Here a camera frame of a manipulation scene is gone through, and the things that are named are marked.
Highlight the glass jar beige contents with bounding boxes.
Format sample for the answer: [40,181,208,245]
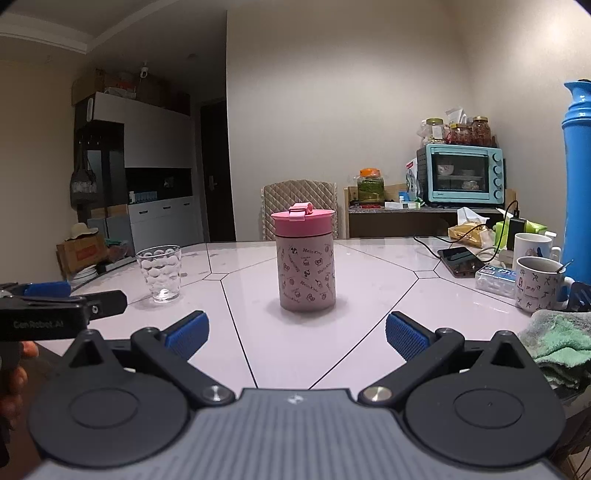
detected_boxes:
[421,117,447,145]

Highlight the blue water bottle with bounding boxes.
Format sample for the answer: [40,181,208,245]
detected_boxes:
[560,80,591,283]

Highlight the white cable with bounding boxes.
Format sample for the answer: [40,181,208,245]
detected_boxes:
[479,248,514,267]

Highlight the black charger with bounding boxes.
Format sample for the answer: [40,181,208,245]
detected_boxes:
[507,216,527,251]

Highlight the green towel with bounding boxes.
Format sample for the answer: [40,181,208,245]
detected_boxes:
[519,309,591,387]

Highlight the white and black cabinet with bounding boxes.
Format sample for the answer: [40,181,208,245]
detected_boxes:
[72,91,197,256]

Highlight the clear dimpled glass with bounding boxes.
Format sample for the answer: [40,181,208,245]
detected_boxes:
[136,244,182,304]

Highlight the pink printed bottle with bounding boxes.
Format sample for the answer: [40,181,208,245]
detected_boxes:
[276,234,337,313]

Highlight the straw hat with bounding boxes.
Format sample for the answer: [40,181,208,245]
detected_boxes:
[64,222,100,241]

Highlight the brown cardboard box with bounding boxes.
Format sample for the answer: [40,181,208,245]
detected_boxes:
[56,233,110,278]

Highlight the grey hanging bag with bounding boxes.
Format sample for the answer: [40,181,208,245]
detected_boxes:
[69,143,98,209]

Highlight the grey panels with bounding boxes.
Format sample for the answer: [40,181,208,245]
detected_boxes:
[87,214,135,253]

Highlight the green jar orange lid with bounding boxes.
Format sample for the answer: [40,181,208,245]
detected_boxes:
[357,167,385,204]

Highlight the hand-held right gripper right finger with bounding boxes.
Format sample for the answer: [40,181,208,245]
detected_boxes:
[358,311,536,409]

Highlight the black smartphone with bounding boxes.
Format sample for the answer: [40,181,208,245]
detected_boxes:
[437,246,488,279]

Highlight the white printed mug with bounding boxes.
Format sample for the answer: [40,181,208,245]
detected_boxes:
[513,233,562,269]

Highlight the white green food package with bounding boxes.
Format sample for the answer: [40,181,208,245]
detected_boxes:
[404,158,424,200]

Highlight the yellow snack bag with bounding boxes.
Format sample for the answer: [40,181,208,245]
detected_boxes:
[447,224,496,250]

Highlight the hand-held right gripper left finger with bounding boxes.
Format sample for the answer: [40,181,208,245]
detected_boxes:
[60,310,236,409]

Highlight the teal toaster oven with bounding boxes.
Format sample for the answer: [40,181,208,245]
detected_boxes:
[416,143,506,208]

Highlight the quilted beige chair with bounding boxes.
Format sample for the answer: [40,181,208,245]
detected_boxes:
[261,181,339,241]

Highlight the cardboard boxes on cabinet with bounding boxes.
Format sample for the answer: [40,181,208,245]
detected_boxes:
[71,68,191,114]

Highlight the dark red bag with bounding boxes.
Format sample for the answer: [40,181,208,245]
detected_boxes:
[106,240,136,265]

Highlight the wooden side shelf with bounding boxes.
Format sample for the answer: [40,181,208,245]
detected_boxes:
[344,185,516,240]

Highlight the black cable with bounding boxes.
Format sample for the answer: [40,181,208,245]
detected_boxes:
[412,200,520,260]

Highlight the white mug with figures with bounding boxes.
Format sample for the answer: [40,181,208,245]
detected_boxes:
[514,256,576,313]

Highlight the clear plastic box blue label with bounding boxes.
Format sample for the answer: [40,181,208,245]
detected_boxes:
[475,264,518,296]

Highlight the dark blue object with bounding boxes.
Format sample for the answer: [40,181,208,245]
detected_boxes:
[570,281,591,311]

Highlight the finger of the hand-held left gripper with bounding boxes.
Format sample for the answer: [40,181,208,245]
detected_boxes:
[68,289,129,320]
[0,281,86,305]

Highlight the person's left hand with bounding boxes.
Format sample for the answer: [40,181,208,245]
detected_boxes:
[0,342,40,431]

